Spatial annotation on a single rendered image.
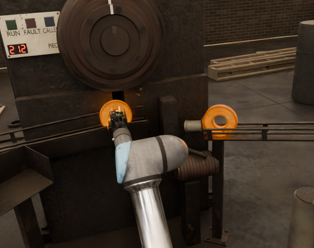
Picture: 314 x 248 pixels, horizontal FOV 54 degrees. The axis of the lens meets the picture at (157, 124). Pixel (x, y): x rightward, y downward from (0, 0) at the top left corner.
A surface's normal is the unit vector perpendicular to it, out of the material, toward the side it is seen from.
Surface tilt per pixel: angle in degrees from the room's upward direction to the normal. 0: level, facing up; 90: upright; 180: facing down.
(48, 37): 90
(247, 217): 0
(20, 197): 5
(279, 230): 0
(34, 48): 90
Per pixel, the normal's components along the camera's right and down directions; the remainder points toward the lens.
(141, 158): 0.17, -0.28
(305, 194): -0.07, -0.92
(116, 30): 0.24, 0.37
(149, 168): 0.45, -0.32
